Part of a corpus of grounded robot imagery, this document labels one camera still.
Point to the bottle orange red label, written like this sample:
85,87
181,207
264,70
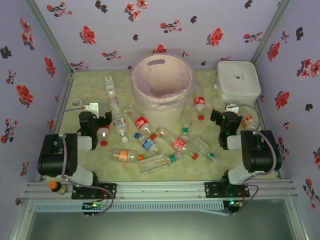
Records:
247,121

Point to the short clear bottle red cap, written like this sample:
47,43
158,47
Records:
103,133

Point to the clear ribbed bottle white cap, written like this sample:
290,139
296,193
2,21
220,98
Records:
119,122

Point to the clear bottle red white label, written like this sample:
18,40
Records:
179,144
200,101

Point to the clear bottle green cap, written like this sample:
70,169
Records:
211,156

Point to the orange label orange cap bottle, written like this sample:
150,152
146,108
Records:
123,155

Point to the red cola label bottle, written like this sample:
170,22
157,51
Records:
140,123

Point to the blue label blue cap bottle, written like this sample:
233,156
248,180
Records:
149,145

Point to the large clear bottle green label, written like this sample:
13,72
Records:
155,163

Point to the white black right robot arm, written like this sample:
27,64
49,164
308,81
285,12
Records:
260,155

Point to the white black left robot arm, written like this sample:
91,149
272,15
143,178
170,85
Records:
50,155

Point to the white ribbed plastic bin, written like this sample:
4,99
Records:
160,115

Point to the beige tape roll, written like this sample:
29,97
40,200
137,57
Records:
77,103

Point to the white zipped case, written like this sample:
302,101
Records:
237,80

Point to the small brown bottle orange cap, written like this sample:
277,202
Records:
58,188

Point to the small circuit board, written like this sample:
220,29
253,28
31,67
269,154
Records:
233,203
93,205

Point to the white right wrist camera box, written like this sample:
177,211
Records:
232,108

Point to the aluminium side rail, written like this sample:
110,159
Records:
58,120

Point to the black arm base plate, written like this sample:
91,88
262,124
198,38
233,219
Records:
212,190
107,191

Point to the aluminium corner post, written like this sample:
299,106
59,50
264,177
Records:
50,37
271,30

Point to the aluminium front rail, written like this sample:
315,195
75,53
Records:
162,190

